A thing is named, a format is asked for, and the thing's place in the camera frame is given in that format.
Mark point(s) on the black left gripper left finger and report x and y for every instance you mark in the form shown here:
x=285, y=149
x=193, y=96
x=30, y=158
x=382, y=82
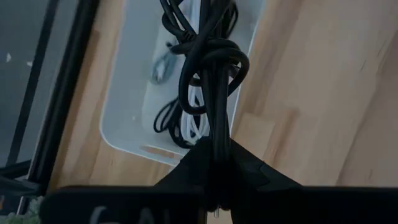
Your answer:
x=124, y=205

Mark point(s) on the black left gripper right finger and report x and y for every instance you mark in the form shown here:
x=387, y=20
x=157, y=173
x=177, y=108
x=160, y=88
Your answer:
x=311, y=205

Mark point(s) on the white plastic bin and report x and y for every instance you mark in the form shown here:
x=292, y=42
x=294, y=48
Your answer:
x=130, y=93

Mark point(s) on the black table edge frame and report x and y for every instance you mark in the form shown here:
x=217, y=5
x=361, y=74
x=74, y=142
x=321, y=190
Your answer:
x=62, y=93

